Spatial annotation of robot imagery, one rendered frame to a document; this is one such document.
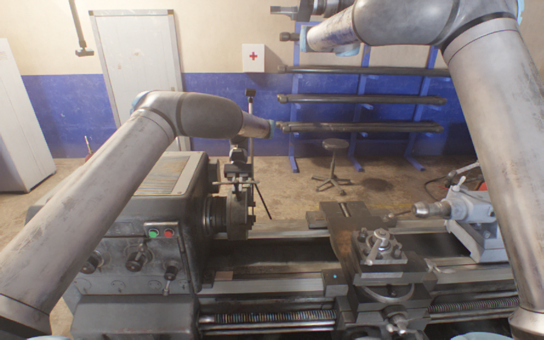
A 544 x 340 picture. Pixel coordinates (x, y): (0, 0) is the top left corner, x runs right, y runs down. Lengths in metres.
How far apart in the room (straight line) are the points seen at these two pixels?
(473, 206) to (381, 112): 3.23
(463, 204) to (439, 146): 3.82
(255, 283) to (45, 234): 0.98
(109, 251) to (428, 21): 1.21
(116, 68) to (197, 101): 3.84
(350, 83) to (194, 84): 2.32
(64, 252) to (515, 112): 0.70
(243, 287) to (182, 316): 0.29
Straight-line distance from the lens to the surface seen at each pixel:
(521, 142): 0.49
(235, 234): 1.24
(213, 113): 0.69
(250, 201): 1.31
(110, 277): 1.37
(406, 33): 0.57
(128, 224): 1.12
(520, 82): 0.53
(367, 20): 0.58
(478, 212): 1.65
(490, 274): 1.78
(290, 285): 1.35
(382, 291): 1.27
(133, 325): 1.40
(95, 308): 1.48
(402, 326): 1.29
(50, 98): 5.20
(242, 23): 4.05
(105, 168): 0.58
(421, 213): 1.52
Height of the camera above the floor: 1.89
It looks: 28 degrees down
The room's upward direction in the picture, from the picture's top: 1 degrees clockwise
